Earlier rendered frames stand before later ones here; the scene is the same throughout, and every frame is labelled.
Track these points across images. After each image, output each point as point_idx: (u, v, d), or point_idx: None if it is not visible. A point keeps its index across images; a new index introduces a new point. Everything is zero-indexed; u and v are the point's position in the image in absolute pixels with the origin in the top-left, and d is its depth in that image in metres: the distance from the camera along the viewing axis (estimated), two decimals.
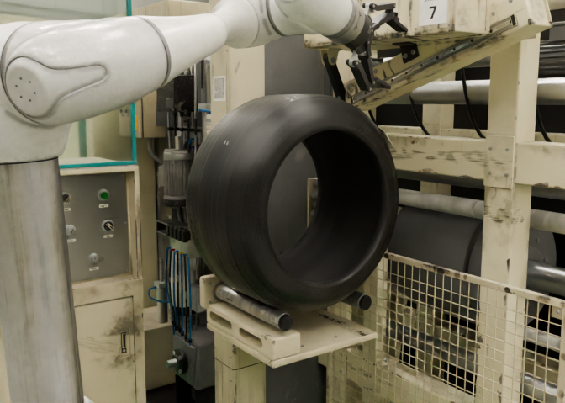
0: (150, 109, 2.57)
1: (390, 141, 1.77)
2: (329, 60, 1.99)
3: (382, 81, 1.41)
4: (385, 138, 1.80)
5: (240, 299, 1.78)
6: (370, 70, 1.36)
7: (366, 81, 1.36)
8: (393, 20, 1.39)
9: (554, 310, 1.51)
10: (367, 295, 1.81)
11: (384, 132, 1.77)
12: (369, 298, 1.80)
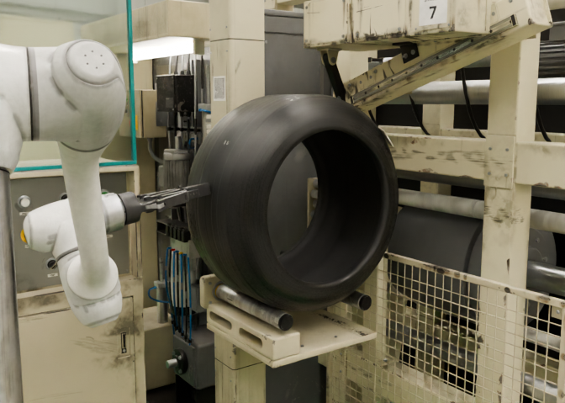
0: (150, 109, 2.57)
1: (390, 141, 1.77)
2: (329, 60, 1.99)
3: (192, 186, 1.56)
4: (385, 138, 1.80)
5: (240, 299, 1.78)
6: (172, 193, 1.52)
7: (176, 194, 1.50)
8: (182, 188, 1.55)
9: (554, 310, 1.51)
10: (367, 295, 1.81)
11: (384, 133, 1.77)
12: (369, 298, 1.80)
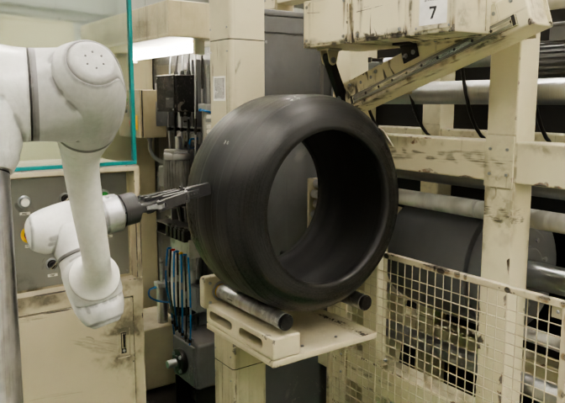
0: (150, 109, 2.57)
1: (390, 141, 1.77)
2: (329, 60, 1.99)
3: (193, 186, 1.56)
4: (385, 138, 1.80)
5: (240, 299, 1.78)
6: (173, 193, 1.52)
7: (177, 194, 1.50)
8: (183, 188, 1.55)
9: (554, 310, 1.51)
10: (367, 295, 1.81)
11: (384, 133, 1.77)
12: (369, 298, 1.80)
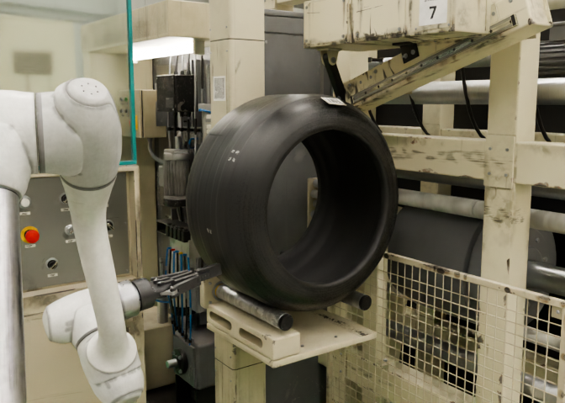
0: (150, 109, 2.57)
1: (340, 104, 1.65)
2: (329, 60, 1.99)
3: (204, 267, 1.61)
4: (334, 100, 1.67)
5: None
6: (185, 277, 1.56)
7: (189, 279, 1.54)
8: (195, 271, 1.60)
9: (554, 310, 1.51)
10: (357, 299, 1.79)
11: (330, 101, 1.64)
12: (362, 302, 1.78)
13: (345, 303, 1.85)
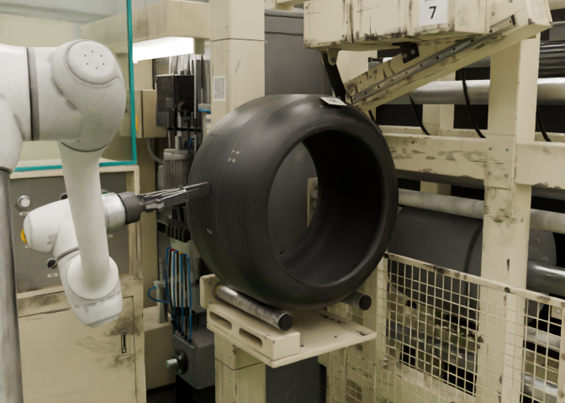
0: (150, 109, 2.57)
1: (340, 104, 1.65)
2: (329, 60, 1.99)
3: (192, 185, 1.56)
4: (334, 100, 1.67)
5: None
6: (172, 193, 1.52)
7: (176, 193, 1.50)
8: (182, 188, 1.55)
9: (554, 310, 1.51)
10: (357, 299, 1.79)
11: (330, 101, 1.64)
12: (362, 302, 1.78)
13: (345, 303, 1.84)
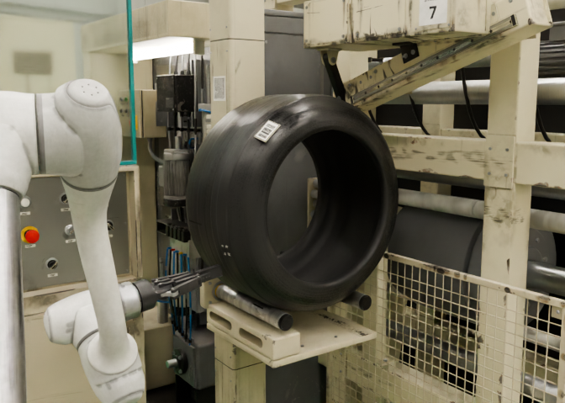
0: (150, 109, 2.57)
1: (276, 130, 1.54)
2: (329, 60, 1.99)
3: (205, 268, 1.61)
4: (266, 126, 1.56)
5: (239, 304, 1.78)
6: (186, 278, 1.56)
7: (190, 280, 1.55)
8: (196, 272, 1.60)
9: (554, 310, 1.51)
10: (361, 309, 1.80)
11: (265, 135, 1.54)
12: (365, 309, 1.79)
13: None
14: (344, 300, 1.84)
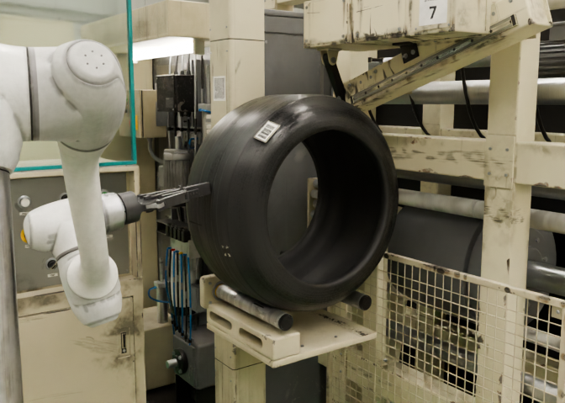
0: (150, 109, 2.57)
1: (275, 130, 1.54)
2: (329, 60, 1.99)
3: (192, 185, 1.56)
4: (266, 127, 1.56)
5: (239, 304, 1.78)
6: (172, 193, 1.52)
7: (176, 193, 1.50)
8: (182, 188, 1.55)
9: (554, 310, 1.51)
10: (360, 309, 1.80)
11: (265, 136, 1.54)
12: (365, 309, 1.79)
13: None
14: (344, 300, 1.84)
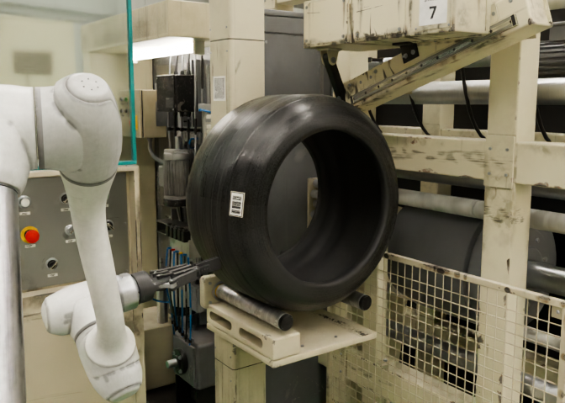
0: (150, 109, 2.57)
1: (244, 200, 1.51)
2: (329, 60, 1.99)
3: (203, 261, 1.61)
4: (234, 199, 1.53)
5: None
6: (184, 270, 1.56)
7: (188, 273, 1.54)
8: (194, 264, 1.59)
9: (554, 310, 1.51)
10: (365, 294, 1.81)
11: (238, 210, 1.52)
12: (368, 297, 1.79)
13: None
14: None
